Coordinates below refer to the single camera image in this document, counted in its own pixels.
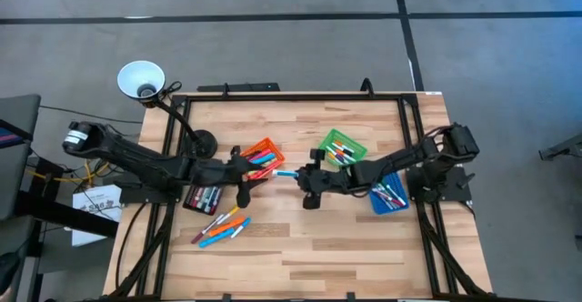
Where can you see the black cap white marker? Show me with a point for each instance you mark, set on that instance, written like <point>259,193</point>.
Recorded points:
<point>344,148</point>

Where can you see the green plastic basket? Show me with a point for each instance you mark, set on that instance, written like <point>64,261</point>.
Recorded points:
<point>338,134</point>

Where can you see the red thin marker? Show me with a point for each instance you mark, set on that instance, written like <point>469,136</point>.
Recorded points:
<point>393,198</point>

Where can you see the purple thin marker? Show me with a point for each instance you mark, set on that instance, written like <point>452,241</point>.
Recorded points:
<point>202,234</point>

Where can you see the black stand beam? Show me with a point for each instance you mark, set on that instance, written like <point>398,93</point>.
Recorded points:
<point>68,213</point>

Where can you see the light green highlighter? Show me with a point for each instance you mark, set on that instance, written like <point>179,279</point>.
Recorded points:
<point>260,165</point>

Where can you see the white printed paper sheet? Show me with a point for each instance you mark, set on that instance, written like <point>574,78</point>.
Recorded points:
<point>93,229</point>

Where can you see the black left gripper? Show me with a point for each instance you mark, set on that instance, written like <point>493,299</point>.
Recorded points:
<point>227,172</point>

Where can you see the blue cap white marker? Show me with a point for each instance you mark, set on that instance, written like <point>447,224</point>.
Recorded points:
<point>240,228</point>

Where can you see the pink Expo marker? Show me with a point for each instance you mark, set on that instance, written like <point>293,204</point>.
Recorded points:
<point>194,197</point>

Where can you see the black clamp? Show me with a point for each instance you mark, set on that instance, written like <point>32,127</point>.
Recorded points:
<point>367,86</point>

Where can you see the coral red highlighter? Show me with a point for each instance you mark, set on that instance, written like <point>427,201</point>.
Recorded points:
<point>266,171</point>

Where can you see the orange highlighter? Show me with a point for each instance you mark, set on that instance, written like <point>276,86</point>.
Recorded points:
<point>227,225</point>

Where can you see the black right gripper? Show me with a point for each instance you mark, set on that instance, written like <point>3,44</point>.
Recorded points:
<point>329,181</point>

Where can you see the pink highlighter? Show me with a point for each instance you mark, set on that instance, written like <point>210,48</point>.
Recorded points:
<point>259,154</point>

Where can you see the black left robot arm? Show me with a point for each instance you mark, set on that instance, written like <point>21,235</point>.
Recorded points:
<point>136,158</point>

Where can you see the orange plastic basket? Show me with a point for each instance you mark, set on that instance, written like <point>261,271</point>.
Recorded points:
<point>261,143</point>

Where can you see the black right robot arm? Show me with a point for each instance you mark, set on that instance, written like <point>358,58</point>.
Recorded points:
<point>400,158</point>

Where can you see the teal Expo marker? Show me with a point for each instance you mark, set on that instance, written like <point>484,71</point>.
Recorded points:
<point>285,173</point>

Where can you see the dark blue Expo marker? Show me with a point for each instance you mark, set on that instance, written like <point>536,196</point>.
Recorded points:
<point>217,200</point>

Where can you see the black plastic basket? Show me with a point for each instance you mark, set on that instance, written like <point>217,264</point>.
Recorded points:
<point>186,204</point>

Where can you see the dark grey chair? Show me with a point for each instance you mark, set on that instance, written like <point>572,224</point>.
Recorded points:
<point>18,115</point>

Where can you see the blue plastic basket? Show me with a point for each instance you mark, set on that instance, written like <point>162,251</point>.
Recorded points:
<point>376,207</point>

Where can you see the black power strip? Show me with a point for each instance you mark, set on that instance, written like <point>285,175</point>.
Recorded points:
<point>241,87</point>

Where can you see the grey chair base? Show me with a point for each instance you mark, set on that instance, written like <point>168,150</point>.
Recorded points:
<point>564,149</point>

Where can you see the red Expo marker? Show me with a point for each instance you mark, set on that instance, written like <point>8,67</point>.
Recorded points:
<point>201,198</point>

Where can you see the light blue highlighter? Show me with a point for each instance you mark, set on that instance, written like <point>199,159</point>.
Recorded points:
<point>266,159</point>

